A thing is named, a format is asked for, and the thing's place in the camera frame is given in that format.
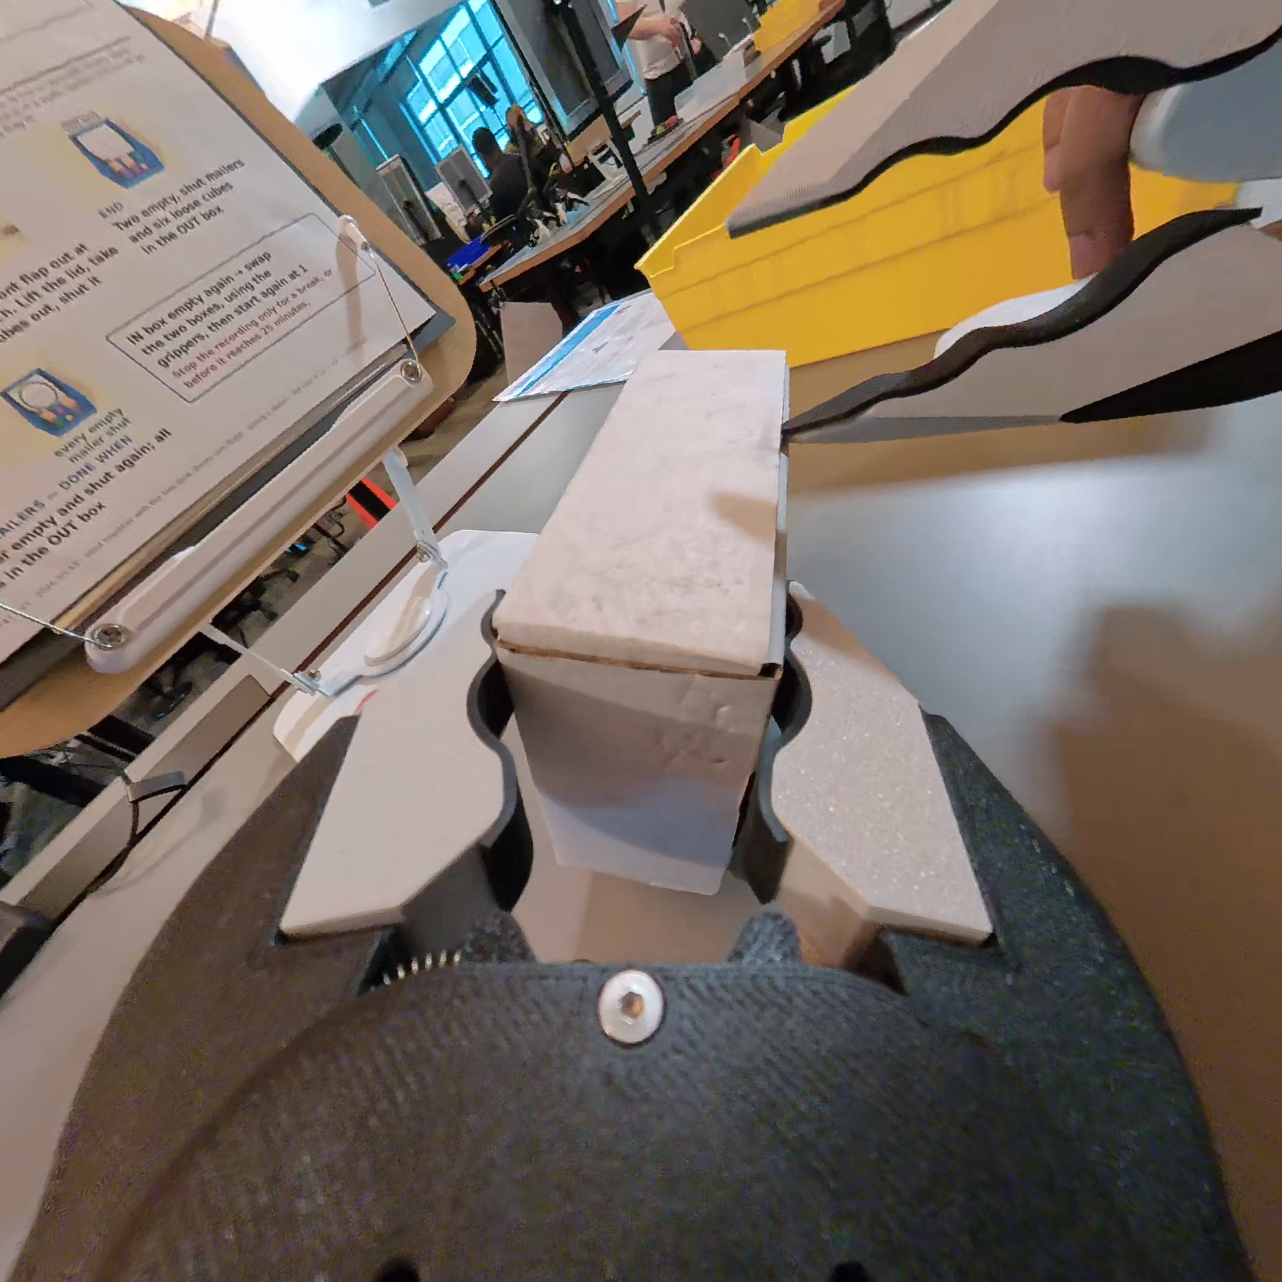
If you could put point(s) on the orange red frame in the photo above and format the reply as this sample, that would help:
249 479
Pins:
373 499

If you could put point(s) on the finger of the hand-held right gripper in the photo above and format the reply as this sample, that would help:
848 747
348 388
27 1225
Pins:
1101 349
1002 59

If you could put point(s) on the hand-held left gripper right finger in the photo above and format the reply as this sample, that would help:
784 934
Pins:
871 811

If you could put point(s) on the brown wooden table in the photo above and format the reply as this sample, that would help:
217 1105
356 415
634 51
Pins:
650 160

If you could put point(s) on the person's right hand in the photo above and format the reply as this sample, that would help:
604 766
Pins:
1096 180

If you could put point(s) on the white and blue leaflet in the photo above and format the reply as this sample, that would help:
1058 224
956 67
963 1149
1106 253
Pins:
599 346

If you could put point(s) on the yellow plastic bin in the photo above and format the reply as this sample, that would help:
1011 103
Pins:
850 272

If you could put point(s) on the black monitor on pole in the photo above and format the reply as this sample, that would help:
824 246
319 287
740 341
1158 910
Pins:
599 70

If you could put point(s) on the white instruction sheet stand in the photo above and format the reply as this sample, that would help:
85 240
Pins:
440 349

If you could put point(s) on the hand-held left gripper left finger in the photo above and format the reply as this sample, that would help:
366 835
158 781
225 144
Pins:
399 801

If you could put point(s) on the white cardboard mailer box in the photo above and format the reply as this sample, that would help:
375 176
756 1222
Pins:
650 521

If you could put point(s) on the black electronic device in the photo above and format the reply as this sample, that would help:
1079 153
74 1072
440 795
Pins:
21 942

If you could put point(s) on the small yellow storage bin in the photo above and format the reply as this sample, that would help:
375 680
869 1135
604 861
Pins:
792 22

